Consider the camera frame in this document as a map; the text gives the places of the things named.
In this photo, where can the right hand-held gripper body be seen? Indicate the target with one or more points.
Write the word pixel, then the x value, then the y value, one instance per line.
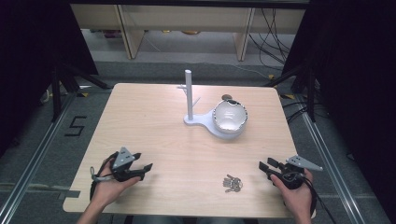
pixel 292 177

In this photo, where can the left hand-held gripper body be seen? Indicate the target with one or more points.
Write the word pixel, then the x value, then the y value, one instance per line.
pixel 123 160

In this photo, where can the person's right hand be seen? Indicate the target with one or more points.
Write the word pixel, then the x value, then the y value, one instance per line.
pixel 294 199

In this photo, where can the person's left hand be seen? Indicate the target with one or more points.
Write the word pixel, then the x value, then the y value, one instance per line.
pixel 110 188

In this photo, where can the bunch of metal keys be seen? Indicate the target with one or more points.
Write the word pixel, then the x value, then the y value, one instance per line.
pixel 232 183

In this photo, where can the white ceramic bowl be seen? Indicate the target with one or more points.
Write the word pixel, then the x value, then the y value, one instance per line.
pixel 229 117

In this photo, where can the yellow floor tape piece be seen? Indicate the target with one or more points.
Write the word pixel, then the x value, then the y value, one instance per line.
pixel 288 96
pixel 82 94

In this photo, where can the black tripod stand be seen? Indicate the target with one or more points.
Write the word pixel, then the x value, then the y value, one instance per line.
pixel 60 90
pixel 306 90

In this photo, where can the black curtain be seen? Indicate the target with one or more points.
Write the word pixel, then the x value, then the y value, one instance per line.
pixel 37 46
pixel 358 77

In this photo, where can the light wooden shelf unit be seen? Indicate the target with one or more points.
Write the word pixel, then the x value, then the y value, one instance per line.
pixel 186 21

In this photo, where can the metal floor rail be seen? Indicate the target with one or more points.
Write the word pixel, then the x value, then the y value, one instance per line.
pixel 34 158
pixel 333 174

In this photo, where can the white stand with post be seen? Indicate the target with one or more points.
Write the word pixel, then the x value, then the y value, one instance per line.
pixel 199 119

